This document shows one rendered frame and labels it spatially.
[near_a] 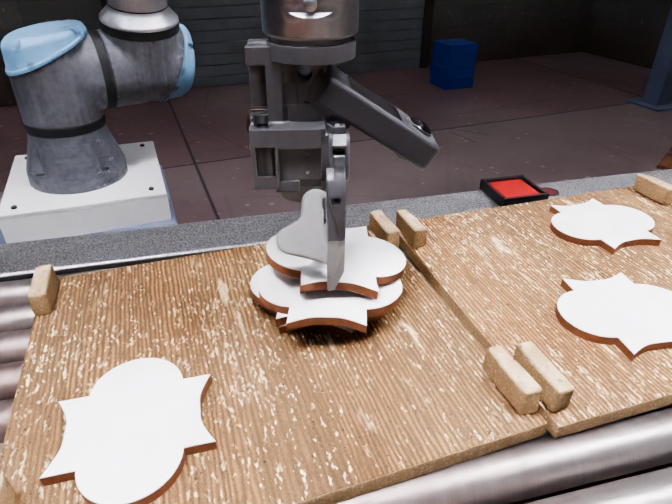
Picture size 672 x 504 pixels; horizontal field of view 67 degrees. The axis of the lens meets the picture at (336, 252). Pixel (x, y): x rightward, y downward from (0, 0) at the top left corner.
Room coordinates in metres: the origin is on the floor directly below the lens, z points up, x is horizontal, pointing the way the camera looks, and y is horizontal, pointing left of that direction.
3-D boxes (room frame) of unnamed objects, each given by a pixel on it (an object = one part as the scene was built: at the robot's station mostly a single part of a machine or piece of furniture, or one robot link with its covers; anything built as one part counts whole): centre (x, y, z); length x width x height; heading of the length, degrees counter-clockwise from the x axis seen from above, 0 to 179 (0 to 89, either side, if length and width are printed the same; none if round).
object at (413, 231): (0.57, -0.09, 0.95); 0.06 x 0.02 x 0.03; 17
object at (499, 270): (0.50, -0.32, 0.93); 0.41 x 0.35 x 0.02; 107
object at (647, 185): (0.68, -0.47, 0.95); 0.06 x 0.02 x 0.03; 17
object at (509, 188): (0.73, -0.28, 0.92); 0.06 x 0.06 x 0.01; 14
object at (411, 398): (0.37, 0.08, 0.93); 0.41 x 0.35 x 0.02; 109
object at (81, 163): (0.80, 0.43, 0.97); 0.15 x 0.15 x 0.10
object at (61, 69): (0.80, 0.42, 1.09); 0.13 x 0.12 x 0.14; 124
